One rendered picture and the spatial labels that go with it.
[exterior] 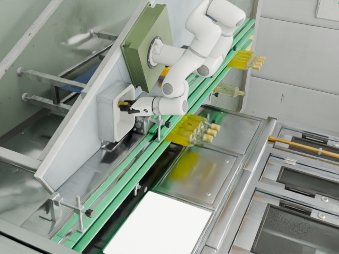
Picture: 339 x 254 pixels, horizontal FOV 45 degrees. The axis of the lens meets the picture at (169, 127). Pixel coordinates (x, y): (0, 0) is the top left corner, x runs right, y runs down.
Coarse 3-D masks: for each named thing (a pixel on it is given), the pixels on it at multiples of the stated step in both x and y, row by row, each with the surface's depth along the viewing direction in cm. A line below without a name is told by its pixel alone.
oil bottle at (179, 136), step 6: (174, 132) 206; (180, 132) 207; (186, 132) 207; (168, 138) 208; (174, 138) 206; (180, 138) 205; (186, 138) 203; (192, 138) 203; (180, 144) 207; (186, 144) 205; (192, 144) 204
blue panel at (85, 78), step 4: (208, 16) 332; (92, 68) 241; (96, 68) 241; (88, 72) 236; (92, 72) 237; (80, 76) 232; (84, 76) 232; (88, 76) 232; (76, 80) 227; (80, 80) 227; (84, 80) 228; (88, 80) 228; (64, 88) 219; (68, 88) 219; (72, 88) 219; (76, 88) 219; (76, 92) 216; (80, 92) 216
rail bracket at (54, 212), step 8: (56, 192) 146; (48, 200) 143; (56, 200) 143; (48, 208) 153; (56, 208) 146; (72, 208) 142; (80, 208) 140; (40, 216) 150; (48, 216) 150; (56, 216) 148; (80, 216) 143; (88, 216) 139; (80, 224) 145; (80, 232) 146
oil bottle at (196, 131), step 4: (176, 124) 213; (180, 124) 213; (184, 124) 213; (176, 128) 210; (180, 128) 210; (184, 128) 210; (188, 128) 210; (192, 128) 210; (196, 128) 211; (192, 132) 207; (196, 132) 208; (196, 136) 208
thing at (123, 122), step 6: (126, 90) 177; (132, 90) 184; (120, 96) 173; (126, 96) 186; (132, 96) 185; (114, 102) 170; (114, 108) 172; (114, 114) 173; (120, 114) 193; (126, 114) 192; (132, 114) 190; (114, 120) 175; (120, 120) 194; (126, 120) 193; (132, 120) 192; (114, 126) 177; (120, 126) 190; (126, 126) 191; (132, 126) 192; (114, 132) 178; (120, 132) 187; (126, 132) 188; (120, 138) 184
